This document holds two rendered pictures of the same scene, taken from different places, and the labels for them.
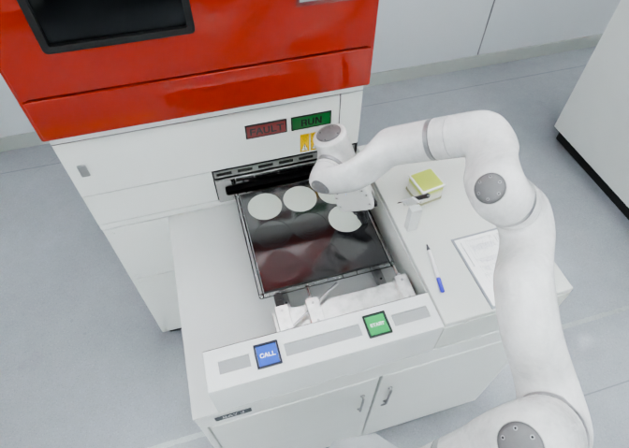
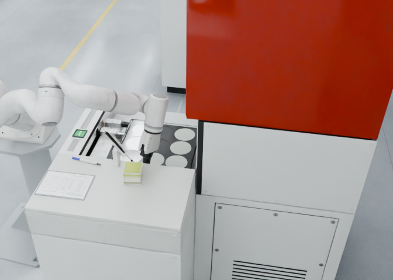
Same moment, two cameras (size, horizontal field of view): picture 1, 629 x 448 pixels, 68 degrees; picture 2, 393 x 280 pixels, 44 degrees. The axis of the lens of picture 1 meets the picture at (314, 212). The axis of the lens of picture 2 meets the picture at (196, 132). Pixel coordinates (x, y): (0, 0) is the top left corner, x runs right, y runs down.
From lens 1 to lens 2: 234 cm
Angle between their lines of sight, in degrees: 75
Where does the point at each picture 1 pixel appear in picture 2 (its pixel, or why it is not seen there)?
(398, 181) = (152, 174)
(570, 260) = not seen: outside the picture
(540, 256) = (25, 96)
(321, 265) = (131, 141)
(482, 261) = (72, 180)
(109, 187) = not seen: hidden behind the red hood
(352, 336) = (82, 126)
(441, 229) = (104, 175)
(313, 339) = (92, 116)
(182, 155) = not seen: hidden behind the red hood
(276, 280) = (135, 125)
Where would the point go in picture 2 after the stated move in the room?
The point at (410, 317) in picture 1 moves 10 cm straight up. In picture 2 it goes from (72, 145) to (69, 127)
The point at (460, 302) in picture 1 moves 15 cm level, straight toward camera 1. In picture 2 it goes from (61, 162) to (51, 143)
